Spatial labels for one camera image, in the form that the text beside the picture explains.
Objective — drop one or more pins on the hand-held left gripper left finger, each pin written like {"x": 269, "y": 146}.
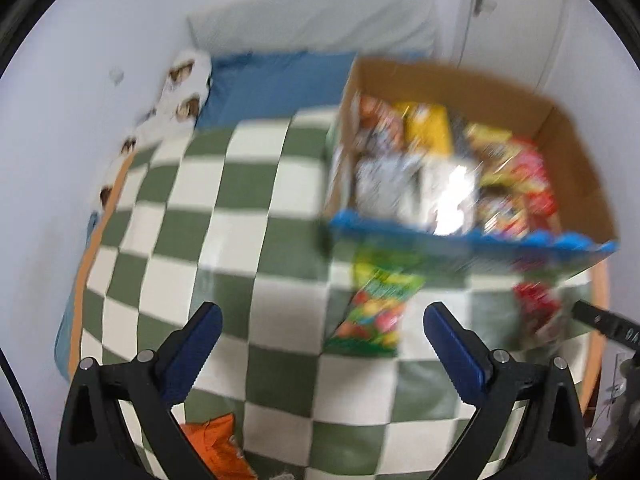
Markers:
{"x": 196, "y": 347}

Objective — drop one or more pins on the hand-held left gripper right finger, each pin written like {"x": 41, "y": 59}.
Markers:
{"x": 456, "y": 349}

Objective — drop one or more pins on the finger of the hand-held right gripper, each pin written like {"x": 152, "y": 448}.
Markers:
{"x": 597, "y": 317}

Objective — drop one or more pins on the red white snack packet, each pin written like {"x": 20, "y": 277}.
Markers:
{"x": 540, "y": 312}

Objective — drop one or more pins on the colourful candy bag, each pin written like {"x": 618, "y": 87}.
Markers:
{"x": 375, "y": 315}

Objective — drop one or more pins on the cardboard box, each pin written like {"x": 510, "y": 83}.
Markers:
{"x": 565, "y": 160}

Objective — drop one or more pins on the white chocolate cookie packet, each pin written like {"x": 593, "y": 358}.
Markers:
{"x": 385, "y": 185}

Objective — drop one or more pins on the green white checkered mat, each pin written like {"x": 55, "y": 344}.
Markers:
{"x": 240, "y": 240}

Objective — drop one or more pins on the bear print pillow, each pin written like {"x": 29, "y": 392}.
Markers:
{"x": 175, "y": 95}

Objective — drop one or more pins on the blue bedsheet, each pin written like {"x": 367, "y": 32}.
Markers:
{"x": 270, "y": 85}

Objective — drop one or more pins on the white door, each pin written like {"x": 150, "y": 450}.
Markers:
{"x": 515, "y": 25}

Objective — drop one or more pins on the white pillow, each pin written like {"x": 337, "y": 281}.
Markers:
{"x": 310, "y": 20}

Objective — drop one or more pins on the white wall socket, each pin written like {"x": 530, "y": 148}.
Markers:
{"x": 117, "y": 75}

